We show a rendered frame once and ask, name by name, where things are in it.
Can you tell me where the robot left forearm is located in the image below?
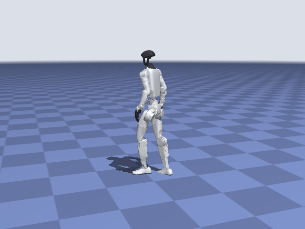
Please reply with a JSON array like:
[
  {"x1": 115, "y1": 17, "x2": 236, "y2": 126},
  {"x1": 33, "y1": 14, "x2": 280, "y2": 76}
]
[{"x1": 136, "y1": 90, "x2": 148, "y2": 112}]

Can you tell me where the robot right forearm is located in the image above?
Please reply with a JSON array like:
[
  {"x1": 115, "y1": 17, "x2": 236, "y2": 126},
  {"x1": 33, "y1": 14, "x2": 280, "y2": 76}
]
[{"x1": 159, "y1": 91, "x2": 167, "y2": 107}]

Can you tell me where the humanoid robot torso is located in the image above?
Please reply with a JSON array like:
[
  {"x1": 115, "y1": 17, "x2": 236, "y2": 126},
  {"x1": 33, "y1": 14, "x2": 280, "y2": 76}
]
[{"x1": 143, "y1": 67, "x2": 161, "y2": 116}]

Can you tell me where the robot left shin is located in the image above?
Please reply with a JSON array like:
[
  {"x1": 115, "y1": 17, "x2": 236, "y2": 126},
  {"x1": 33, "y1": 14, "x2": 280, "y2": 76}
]
[{"x1": 137, "y1": 140, "x2": 148, "y2": 169}]

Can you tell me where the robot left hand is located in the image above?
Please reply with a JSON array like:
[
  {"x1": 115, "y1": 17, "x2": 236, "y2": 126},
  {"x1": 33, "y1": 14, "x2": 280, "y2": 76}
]
[{"x1": 135, "y1": 109, "x2": 142, "y2": 122}]

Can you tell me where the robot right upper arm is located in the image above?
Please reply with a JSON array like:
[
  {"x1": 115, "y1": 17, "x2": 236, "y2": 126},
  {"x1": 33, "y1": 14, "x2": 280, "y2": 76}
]
[{"x1": 158, "y1": 69, "x2": 167, "y2": 93}]

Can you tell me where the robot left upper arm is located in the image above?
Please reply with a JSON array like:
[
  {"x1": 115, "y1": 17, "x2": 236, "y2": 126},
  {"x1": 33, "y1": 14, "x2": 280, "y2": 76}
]
[{"x1": 140, "y1": 70, "x2": 151, "y2": 96}]

